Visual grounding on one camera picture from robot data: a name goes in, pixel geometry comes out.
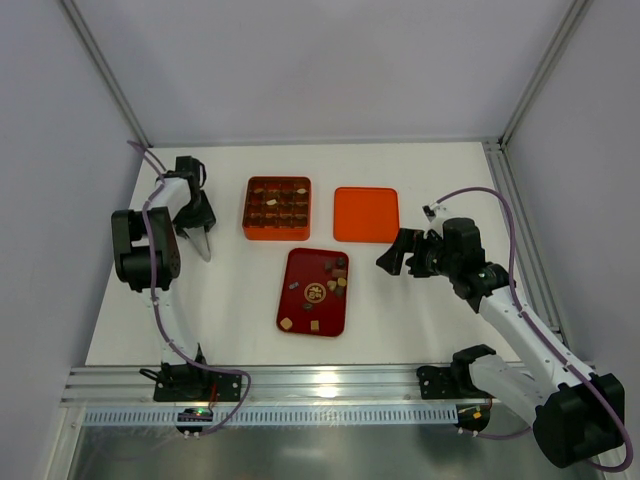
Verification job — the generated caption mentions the orange tin lid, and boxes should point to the orange tin lid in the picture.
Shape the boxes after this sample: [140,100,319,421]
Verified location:
[333,187,400,244]

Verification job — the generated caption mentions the orange chocolate tin box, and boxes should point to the orange chocolate tin box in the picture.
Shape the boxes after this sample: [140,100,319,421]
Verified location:
[242,176,312,242]

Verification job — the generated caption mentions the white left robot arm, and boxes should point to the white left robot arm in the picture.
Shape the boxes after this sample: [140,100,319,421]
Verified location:
[111,156,216,402]

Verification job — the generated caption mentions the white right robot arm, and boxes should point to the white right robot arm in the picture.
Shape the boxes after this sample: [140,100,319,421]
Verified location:
[376,198,634,473]

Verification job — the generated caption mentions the tan Sweet square chocolate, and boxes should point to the tan Sweet square chocolate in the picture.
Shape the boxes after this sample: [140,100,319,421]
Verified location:
[280,318,293,330]

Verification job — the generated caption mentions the red tray with gold rim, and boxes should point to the red tray with gold rim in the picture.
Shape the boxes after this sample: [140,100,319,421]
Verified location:
[276,248,350,338]

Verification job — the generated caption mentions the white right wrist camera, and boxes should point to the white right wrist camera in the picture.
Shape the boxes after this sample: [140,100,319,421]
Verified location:
[423,203,451,236]

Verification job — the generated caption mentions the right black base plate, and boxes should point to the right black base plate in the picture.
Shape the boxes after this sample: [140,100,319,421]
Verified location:
[416,365,490,400]

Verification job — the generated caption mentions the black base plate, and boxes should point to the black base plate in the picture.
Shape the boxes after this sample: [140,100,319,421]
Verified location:
[140,365,242,402]
[416,365,490,400]

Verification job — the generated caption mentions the perforated cable duct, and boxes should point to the perforated cable duct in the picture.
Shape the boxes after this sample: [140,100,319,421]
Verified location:
[82,404,458,428]

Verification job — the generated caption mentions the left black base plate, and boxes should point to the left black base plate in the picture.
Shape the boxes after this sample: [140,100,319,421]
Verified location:
[140,365,242,402]

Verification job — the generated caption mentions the aluminium front rail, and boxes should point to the aluminium front rail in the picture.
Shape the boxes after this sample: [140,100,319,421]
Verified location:
[59,362,609,409]

